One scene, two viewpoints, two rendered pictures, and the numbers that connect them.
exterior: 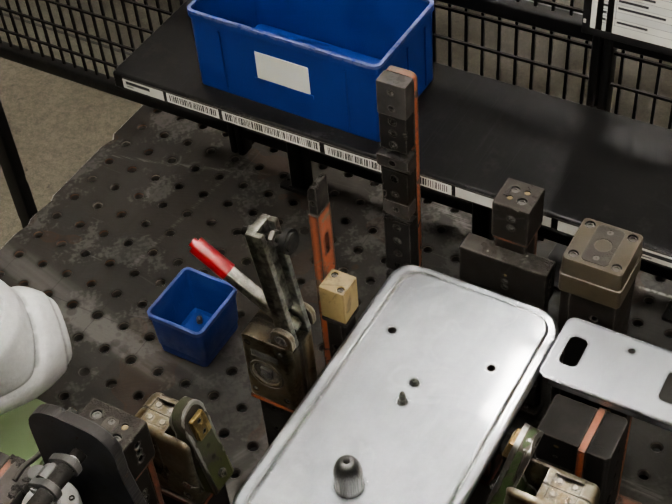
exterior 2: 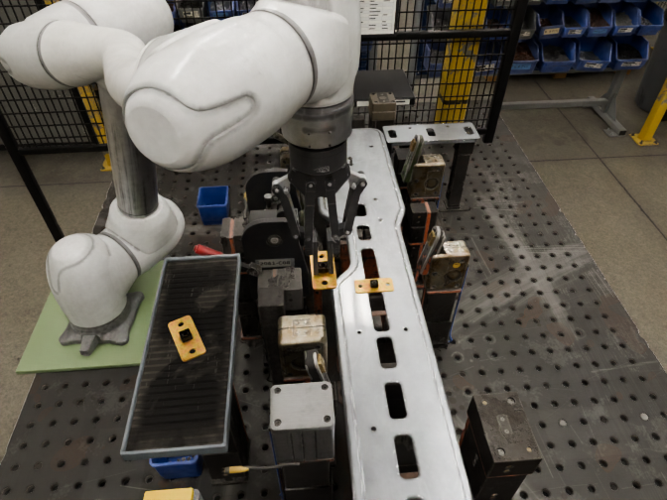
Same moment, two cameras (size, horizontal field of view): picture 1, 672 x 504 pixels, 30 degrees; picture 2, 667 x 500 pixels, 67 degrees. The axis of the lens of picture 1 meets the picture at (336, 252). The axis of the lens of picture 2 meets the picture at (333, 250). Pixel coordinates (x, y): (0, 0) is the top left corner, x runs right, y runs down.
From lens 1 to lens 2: 0.80 m
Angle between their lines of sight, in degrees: 27
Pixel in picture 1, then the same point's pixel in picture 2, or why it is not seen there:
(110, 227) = not seen: hidden behind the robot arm
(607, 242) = (383, 96)
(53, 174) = (47, 239)
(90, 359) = not seen: hidden behind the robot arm
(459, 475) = (389, 175)
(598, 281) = (387, 109)
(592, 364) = (401, 135)
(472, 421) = (379, 161)
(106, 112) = (58, 208)
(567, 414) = (403, 152)
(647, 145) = (366, 75)
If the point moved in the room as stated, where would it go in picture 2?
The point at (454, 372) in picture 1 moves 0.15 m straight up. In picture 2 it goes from (360, 151) to (362, 104)
